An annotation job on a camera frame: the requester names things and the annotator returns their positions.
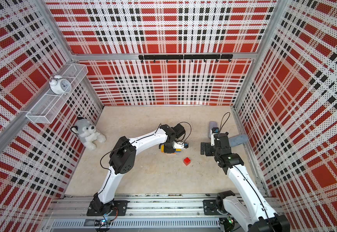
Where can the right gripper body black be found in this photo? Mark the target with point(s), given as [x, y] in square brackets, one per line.
[217, 152]

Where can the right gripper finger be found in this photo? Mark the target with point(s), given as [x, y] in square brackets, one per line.
[202, 148]
[209, 150]

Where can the red square lego brick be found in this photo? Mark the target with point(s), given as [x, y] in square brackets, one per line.
[187, 161]

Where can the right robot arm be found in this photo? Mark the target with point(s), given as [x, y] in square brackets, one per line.
[251, 211]

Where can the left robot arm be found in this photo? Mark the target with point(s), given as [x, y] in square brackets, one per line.
[122, 160]

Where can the blue grey oval case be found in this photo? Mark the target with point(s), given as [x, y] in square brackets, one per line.
[238, 140]

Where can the purple grey oval case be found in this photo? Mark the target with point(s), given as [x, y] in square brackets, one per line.
[212, 124]

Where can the grey husky plush toy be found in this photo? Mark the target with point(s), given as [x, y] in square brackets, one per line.
[87, 133]

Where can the white alarm clock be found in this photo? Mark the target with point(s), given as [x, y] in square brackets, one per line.
[60, 85]

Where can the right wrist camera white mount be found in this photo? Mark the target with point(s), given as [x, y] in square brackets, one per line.
[214, 131]

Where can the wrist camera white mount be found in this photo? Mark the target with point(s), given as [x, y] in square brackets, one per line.
[180, 145]
[214, 131]

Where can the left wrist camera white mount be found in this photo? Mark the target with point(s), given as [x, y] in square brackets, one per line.
[180, 145]

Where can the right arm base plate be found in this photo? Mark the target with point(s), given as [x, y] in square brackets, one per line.
[230, 205]

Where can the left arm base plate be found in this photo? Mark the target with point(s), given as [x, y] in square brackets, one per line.
[113, 208]

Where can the black hook rail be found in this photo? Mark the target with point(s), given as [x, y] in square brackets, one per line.
[186, 57]

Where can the aluminium front rail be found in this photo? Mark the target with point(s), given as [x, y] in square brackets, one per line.
[139, 206]

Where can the white wire mesh shelf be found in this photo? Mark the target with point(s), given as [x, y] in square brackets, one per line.
[49, 105]

